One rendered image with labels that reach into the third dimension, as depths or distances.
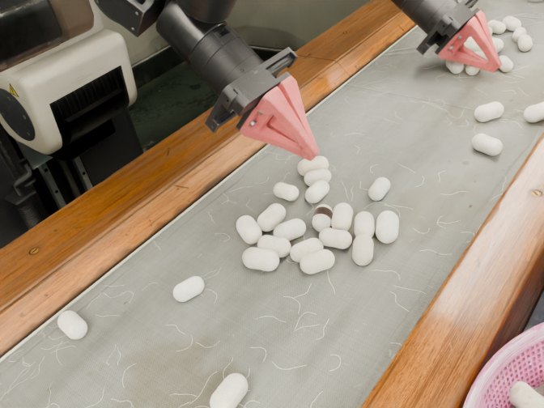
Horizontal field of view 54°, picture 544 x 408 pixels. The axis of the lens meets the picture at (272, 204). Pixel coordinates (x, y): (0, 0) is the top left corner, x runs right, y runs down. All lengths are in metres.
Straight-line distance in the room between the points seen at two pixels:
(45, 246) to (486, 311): 0.43
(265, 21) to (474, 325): 2.41
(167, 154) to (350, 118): 0.25
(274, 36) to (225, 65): 2.21
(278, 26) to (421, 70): 1.89
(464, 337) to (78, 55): 0.81
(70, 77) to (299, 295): 0.66
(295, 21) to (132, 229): 2.12
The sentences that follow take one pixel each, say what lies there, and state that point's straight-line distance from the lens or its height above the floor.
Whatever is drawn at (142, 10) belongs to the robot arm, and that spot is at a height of 0.96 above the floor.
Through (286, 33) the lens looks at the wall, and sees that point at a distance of 2.69.
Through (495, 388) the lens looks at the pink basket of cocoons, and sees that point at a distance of 0.42.
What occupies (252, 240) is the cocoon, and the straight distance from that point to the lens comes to 0.54.
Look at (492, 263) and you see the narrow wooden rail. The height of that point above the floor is 0.76.
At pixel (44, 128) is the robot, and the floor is 0.71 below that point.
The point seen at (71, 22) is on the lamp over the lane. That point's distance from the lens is 0.20.
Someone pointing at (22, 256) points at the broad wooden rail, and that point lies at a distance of 0.61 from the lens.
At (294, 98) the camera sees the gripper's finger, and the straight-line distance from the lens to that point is 0.53.
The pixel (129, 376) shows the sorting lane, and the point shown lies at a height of 0.74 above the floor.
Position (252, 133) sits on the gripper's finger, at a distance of 0.55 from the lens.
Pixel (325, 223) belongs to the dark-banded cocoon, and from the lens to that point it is 0.54.
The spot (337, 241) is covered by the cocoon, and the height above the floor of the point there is 0.75.
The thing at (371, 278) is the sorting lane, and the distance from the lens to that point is 0.50.
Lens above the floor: 1.10
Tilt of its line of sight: 36 degrees down
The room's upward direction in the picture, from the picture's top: 11 degrees counter-clockwise
